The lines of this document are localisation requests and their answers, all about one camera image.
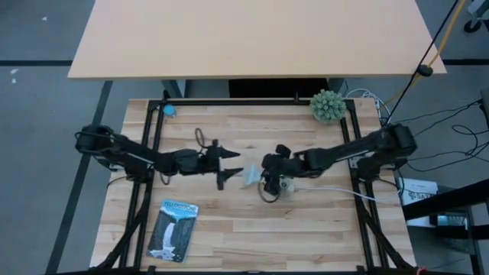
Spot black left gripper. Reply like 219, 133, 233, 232
197, 139, 244, 191

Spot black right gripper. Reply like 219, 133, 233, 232
261, 144, 306, 196

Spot white reflector lightbulb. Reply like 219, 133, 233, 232
240, 163, 263, 189

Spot round brass lamp socket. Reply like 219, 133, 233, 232
279, 177, 297, 194

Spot black desk panel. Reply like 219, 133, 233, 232
228, 78, 329, 99

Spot Yellowstone waterfall book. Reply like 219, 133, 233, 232
146, 199, 199, 264

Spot green artificial plant ball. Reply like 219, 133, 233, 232
309, 89, 347, 125

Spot beige desk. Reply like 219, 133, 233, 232
67, 0, 448, 81

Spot white cardboard box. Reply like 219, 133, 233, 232
397, 177, 439, 207

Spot black metal stand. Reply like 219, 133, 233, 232
403, 179, 489, 275

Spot grey metal box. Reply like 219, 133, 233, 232
437, 214, 469, 230

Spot chair caster wheel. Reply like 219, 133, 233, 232
463, 0, 489, 34

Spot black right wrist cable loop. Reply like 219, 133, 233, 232
257, 179, 283, 204

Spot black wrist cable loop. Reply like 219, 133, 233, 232
257, 179, 283, 204
194, 127, 208, 149

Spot black left wrist cable loop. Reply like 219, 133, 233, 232
194, 127, 208, 149

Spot black aluminium table frame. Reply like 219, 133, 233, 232
89, 89, 419, 275

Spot white cable bundle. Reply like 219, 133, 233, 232
345, 88, 393, 124

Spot black cable with round puck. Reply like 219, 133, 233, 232
383, 0, 461, 128

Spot black floor cables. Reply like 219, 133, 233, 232
381, 98, 489, 173

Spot yellow cable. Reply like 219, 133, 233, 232
385, 0, 468, 107

